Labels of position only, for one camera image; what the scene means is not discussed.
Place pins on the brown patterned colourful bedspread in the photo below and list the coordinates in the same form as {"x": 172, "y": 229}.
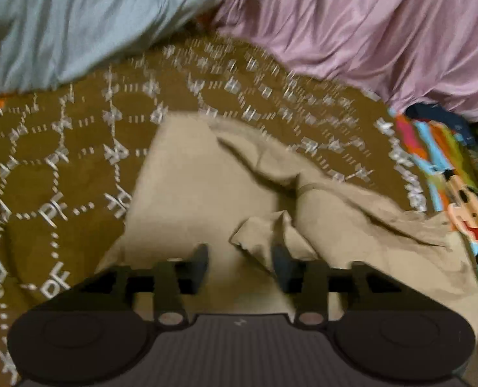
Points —
{"x": 69, "y": 158}

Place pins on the pink satin curtain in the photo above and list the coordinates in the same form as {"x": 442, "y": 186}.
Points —
{"x": 404, "y": 51}

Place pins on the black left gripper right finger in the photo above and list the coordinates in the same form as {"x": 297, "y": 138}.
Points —
{"x": 309, "y": 283}

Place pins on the light blue pillow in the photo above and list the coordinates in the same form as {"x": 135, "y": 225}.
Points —
{"x": 47, "y": 43}

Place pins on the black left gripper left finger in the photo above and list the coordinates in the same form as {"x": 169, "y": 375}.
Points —
{"x": 167, "y": 281}

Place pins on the beige large garment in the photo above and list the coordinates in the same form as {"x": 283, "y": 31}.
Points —
{"x": 222, "y": 183}

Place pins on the dark blue cloth under curtain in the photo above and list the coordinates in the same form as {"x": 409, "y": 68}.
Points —
{"x": 435, "y": 113}

